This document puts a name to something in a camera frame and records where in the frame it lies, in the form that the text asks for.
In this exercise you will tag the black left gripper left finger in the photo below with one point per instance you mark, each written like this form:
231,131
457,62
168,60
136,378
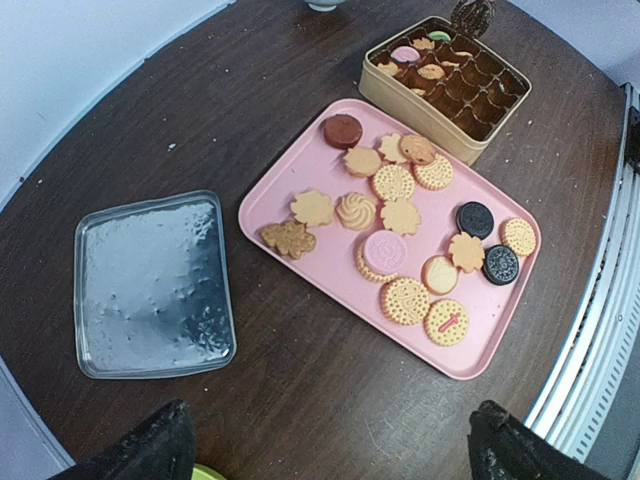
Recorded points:
163,446

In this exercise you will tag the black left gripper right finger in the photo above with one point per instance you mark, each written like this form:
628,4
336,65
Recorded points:
501,447

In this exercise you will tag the silver metal tin lid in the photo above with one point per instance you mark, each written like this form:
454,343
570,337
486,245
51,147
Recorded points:
151,290

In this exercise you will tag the dark red round cookie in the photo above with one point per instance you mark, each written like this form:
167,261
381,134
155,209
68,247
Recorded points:
342,131

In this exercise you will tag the green round cookie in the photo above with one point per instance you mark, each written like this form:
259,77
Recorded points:
439,36

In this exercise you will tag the green bowl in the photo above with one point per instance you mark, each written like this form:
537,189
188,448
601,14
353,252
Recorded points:
201,472

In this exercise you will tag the black sandwich cookie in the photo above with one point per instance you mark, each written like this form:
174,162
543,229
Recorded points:
475,219
501,265

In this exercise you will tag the pink tray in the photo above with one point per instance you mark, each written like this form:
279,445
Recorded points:
310,163

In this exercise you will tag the yellow round cookie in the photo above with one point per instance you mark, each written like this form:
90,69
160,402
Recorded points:
518,235

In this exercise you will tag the pink round cookie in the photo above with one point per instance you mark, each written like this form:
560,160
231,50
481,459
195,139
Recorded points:
405,54
385,252

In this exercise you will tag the swirl butter cookie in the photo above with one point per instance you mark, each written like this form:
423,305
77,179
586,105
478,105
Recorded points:
357,211

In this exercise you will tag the gold cookie tin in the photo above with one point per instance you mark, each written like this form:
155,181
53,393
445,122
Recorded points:
459,94

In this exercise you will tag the pale blue ceramic bowl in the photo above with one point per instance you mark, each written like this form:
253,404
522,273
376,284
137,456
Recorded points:
324,5

